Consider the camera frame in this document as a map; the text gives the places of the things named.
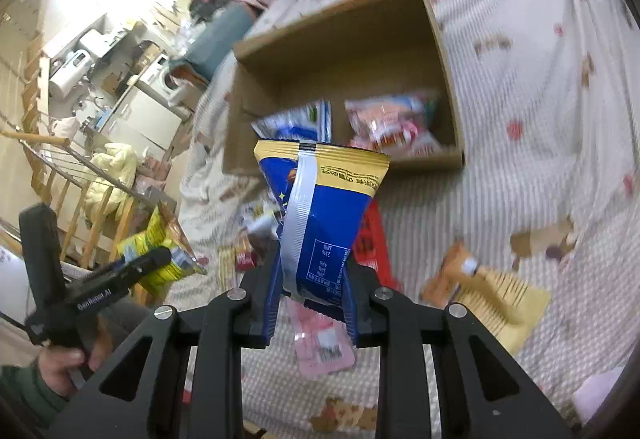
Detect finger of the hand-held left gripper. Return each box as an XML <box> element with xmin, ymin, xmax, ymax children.
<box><xmin>117</xmin><ymin>246</ymin><xmax>173</xmax><ymax>282</ymax></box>

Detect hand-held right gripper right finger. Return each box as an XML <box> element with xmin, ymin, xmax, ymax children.
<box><xmin>342</xmin><ymin>259</ymin><xmax>576</xmax><ymax>439</ymax></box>

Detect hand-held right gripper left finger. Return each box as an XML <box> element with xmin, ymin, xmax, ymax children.
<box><xmin>50</xmin><ymin>239</ymin><xmax>283</xmax><ymax>439</ymax></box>

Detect dark blue snack packet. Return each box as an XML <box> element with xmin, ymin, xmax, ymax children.
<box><xmin>253</xmin><ymin>139</ymin><xmax>391</xmax><ymax>307</ymax></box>

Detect cardboard box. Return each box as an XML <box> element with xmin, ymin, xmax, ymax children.
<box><xmin>222</xmin><ymin>0</ymin><xmax>466</xmax><ymax>177</ymax></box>

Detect person's left forearm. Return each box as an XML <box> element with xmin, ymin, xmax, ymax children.
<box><xmin>0</xmin><ymin>364</ymin><xmax>68</xmax><ymax>426</ymax></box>

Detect person's left hand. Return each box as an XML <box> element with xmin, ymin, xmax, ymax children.
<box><xmin>39</xmin><ymin>319</ymin><xmax>113</xmax><ymax>399</ymax></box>

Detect pink snack packet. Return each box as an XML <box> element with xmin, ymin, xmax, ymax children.
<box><xmin>287</xmin><ymin>299</ymin><xmax>356</xmax><ymax>377</ymax></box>

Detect small red snack box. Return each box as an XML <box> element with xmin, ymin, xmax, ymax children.
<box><xmin>235</xmin><ymin>239</ymin><xmax>258</xmax><ymax>270</ymax></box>

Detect small white snack packet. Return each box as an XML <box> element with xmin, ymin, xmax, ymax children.
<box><xmin>242</xmin><ymin>204</ymin><xmax>281</xmax><ymax>245</ymax></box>

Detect pale yellow cloth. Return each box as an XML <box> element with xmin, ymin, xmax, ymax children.
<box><xmin>82</xmin><ymin>142</ymin><xmax>138</xmax><ymax>220</ymax></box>

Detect wooden drying rack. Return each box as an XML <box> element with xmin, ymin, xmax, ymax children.
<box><xmin>0</xmin><ymin>126</ymin><xmax>176</xmax><ymax>270</ymax></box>

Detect orange and yellow snack packet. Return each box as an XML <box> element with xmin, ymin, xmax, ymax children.
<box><xmin>420</xmin><ymin>241</ymin><xmax>551</xmax><ymax>355</ymax></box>

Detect white washing machine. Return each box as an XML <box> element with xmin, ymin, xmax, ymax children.
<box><xmin>150</xmin><ymin>54</ymin><xmax>188</xmax><ymax>105</ymax></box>

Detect white kitchen appliance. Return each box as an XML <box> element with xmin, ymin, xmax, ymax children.
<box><xmin>47</xmin><ymin>49</ymin><xmax>91</xmax><ymax>97</ymax></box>

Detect blue and white snack packet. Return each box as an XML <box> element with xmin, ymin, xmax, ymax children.
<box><xmin>251</xmin><ymin>99</ymin><xmax>333</xmax><ymax>145</ymax></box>

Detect red striped white snack packet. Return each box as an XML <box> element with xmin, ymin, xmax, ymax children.
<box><xmin>345</xmin><ymin>92</ymin><xmax>443</xmax><ymax>157</ymax></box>

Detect teal cushion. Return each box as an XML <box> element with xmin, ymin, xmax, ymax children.
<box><xmin>167</xmin><ymin>2</ymin><xmax>256</xmax><ymax>82</ymax></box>

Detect printed blanket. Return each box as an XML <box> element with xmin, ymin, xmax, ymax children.
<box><xmin>177</xmin><ymin>0</ymin><xmax>640</xmax><ymax>439</ymax></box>

